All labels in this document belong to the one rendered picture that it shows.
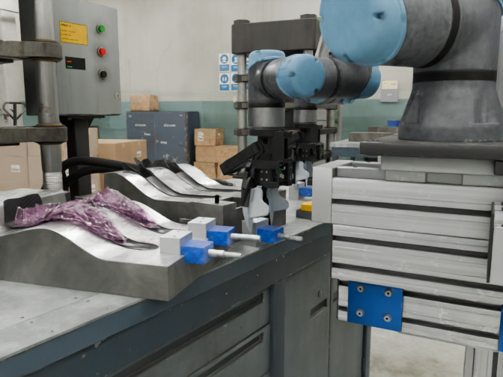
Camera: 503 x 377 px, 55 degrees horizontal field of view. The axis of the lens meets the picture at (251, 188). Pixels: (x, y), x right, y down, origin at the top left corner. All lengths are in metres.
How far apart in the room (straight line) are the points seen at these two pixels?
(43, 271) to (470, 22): 0.74
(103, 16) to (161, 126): 6.42
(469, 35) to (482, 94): 0.08
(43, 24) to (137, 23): 7.70
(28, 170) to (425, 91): 4.67
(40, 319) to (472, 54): 0.69
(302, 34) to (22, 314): 4.54
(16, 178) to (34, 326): 4.60
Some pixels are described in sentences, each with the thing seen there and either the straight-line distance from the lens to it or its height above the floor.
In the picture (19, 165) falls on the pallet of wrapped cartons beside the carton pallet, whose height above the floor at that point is 0.57.
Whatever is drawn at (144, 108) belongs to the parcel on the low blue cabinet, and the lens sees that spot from 8.48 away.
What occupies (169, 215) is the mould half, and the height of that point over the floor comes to 0.85.
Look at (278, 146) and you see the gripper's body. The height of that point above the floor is 1.01.
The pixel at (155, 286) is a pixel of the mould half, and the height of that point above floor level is 0.82.
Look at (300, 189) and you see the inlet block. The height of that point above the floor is 0.83.
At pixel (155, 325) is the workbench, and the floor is 0.72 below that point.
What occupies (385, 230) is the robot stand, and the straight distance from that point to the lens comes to 0.76.
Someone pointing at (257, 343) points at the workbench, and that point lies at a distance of 1.21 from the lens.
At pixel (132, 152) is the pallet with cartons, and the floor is 0.61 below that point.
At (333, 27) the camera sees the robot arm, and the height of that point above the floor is 1.19.
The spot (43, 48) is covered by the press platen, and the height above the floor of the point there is 1.27.
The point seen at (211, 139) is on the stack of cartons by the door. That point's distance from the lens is 7.93.
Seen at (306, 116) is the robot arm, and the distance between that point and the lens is 1.52.
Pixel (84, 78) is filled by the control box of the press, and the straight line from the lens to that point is 1.84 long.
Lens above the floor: 1.08
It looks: 9 degrees down
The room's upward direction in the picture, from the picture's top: straight up
